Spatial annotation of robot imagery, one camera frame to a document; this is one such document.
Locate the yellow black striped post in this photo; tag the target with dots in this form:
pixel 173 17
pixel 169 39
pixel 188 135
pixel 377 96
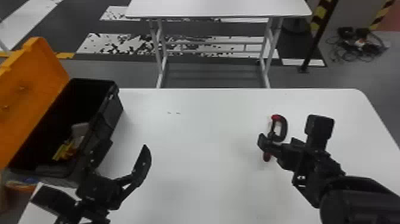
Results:
pixel 381 14
pixel 318 25

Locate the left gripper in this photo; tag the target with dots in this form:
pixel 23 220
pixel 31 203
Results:
pixel 98 190

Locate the red and black clamp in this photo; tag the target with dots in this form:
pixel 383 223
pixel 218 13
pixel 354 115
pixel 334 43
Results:
pixel 280 128

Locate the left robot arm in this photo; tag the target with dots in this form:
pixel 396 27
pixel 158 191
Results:
pixel 59 203

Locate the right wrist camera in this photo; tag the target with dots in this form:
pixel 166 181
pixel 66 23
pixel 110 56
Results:
pixel 319 129

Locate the black tool box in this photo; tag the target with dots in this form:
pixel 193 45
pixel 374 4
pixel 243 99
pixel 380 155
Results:
pixel 34 103

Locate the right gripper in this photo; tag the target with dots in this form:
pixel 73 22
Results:
pixel 292 156

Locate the yellow hand tool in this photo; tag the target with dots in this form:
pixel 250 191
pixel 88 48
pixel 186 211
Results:
pixel 65 150

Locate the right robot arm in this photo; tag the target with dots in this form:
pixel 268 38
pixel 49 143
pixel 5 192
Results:
pixel 350 197

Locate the white side table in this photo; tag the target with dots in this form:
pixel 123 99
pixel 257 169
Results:
pixel 215 9

